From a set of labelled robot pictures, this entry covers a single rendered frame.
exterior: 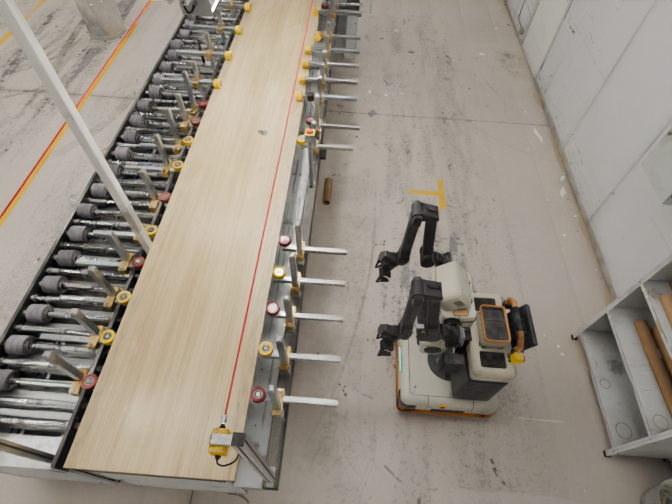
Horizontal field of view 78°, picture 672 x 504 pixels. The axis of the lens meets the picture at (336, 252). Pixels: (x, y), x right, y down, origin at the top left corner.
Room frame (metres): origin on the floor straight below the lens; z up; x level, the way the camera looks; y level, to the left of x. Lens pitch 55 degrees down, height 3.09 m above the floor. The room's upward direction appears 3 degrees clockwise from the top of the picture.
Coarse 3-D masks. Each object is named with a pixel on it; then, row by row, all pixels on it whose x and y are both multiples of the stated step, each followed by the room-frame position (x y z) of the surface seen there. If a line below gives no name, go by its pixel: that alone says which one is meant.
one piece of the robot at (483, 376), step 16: (480, 304) 1.25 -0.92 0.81; (496, 304) 1.25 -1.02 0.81; (512, 304) 1.16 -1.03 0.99; (464, 352) 0.98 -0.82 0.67; (480, 352) 0.93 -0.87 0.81; (496, 352) 0.94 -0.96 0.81; (464, 368) 0.90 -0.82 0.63; (480, 368) 0.83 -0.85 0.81; (496, 368) 0.84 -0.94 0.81; (512, 368) 0.84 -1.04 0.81; (464, 384) 0.81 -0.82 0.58; (480, 384) 0.80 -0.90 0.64; (496, 384) 0.80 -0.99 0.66; (480, 400) 0.80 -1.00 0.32
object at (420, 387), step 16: (400, 352) 1.13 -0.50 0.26; (416, 352) 1.12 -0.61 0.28; (400, 368) 1.01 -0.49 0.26; (416, 368) 1.01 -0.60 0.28; (432, 368) 1.02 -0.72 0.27; (400, 384) 0.90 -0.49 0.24; (416, 384) 0.90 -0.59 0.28; (432, 384) 0.90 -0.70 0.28; (448, 384) 0.91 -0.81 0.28; (400, 400) 0.80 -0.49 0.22; (416, 400) 0.79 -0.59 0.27; (432, 400) 0.80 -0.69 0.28; (448, 400) 0.80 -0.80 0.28; (464, 400) 0.80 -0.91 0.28; (496, 400) 0.82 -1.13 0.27; (480, 416) 0.75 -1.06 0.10
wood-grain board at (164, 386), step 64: (256, 0) 4.87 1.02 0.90; (320, 0) 4.95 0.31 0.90; (256, 64) 3.62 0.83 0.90; (256, 128) 2.71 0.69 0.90; (192, 192) 1.98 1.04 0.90; (256, 192) 2.01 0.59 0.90; (192, 256) 1.44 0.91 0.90; (256, 256) 1.46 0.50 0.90; (128, 320) 0.98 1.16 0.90; (192, 320) 1.00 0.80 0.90; (256, 320) 1.02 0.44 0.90; (128, 384) 0.62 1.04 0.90; (192, 384) 0.64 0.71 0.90; (128, 448) 0.32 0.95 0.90; (192, 448) 0.34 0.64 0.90
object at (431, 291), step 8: (416, 280) 0.90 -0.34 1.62; (424, 280) 0.90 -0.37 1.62; (416, 288) 0.86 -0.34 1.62; (424, 288) 0.87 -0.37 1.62; (432, 288) 0.87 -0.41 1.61; (440, 288) 0.88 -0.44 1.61; (424, 296) 0.83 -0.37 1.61; (432, 296) 0.83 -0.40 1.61; (440, 296) 0.84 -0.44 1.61; (432, 304) 0.85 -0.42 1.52; (440, 304) 0.86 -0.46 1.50; (432, 312) 0.85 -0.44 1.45; (424, 320) 0.90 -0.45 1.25; (432, 320) 0.85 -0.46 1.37; (432, 328) 0.84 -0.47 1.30; (432, 336) 0.82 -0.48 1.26; (440, 336) 0.82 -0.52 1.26
